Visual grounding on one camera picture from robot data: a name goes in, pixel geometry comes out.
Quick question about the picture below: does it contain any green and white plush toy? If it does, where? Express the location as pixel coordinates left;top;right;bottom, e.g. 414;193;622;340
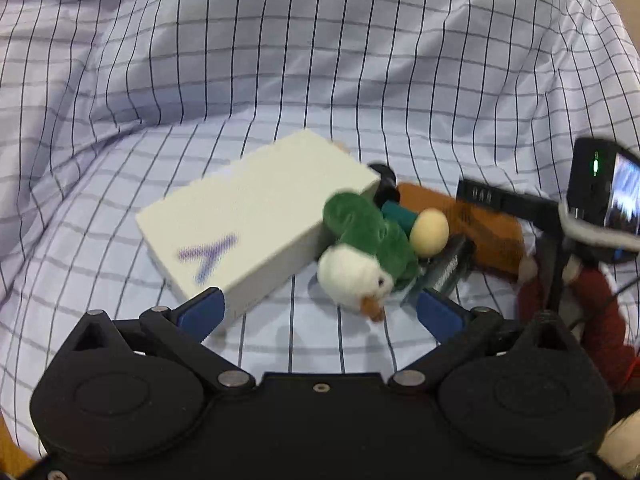
317;191;423;322

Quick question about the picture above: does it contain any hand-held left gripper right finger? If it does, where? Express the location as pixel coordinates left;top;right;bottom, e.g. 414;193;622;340
387;290;588;396

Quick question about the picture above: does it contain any checked light blue sheet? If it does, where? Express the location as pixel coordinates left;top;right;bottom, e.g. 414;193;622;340
0;0;640;461

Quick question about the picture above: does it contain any mushroom toy with teal stem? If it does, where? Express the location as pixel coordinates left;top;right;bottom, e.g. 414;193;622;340
382;199;449;257

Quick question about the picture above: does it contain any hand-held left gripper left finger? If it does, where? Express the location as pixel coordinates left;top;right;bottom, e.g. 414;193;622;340
57;287;256;396

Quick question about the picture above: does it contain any small black object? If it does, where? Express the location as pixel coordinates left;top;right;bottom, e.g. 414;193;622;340
367;162;398;202

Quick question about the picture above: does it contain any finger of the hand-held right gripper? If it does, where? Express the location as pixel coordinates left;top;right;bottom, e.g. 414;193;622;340
400;236;476;306
457;177;561;223

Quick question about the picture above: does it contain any brown glossy wallet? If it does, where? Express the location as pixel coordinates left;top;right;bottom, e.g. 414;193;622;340
395;182;526;281

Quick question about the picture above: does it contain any white cardboard box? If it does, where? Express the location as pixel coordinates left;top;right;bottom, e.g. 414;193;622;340
136;129;381;322

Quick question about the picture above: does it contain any person's right forearm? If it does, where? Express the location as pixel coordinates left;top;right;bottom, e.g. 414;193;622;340
517;255;633;396

